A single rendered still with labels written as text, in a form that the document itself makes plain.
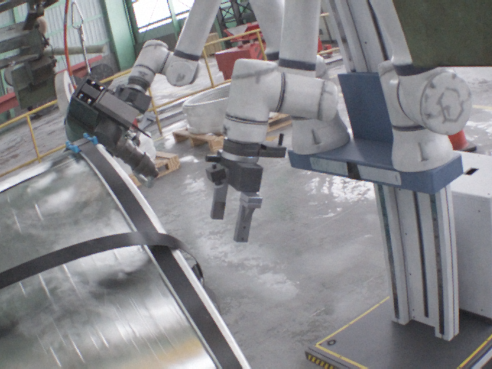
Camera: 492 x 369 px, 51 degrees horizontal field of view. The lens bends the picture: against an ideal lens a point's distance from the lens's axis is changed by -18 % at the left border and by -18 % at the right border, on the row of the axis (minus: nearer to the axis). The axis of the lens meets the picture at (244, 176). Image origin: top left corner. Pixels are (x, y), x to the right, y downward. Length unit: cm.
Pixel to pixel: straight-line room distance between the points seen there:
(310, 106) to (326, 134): 61
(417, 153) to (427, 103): 25
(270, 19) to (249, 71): 80
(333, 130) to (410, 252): 52
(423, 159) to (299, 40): 44
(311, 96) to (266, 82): 9
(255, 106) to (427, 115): 37
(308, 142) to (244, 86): 67
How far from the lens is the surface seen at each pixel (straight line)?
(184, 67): 183
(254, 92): 119
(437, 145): 149
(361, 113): 184
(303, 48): 135
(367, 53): 186
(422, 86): 128
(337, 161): 175
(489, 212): 185
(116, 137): 153
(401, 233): 203
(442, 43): 55
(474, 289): 206
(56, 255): 90
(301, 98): 121
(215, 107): 705
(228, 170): 124
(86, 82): 159
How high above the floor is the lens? 156
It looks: 16 degrees down
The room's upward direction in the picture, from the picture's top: 16 degrees counter-clockwise
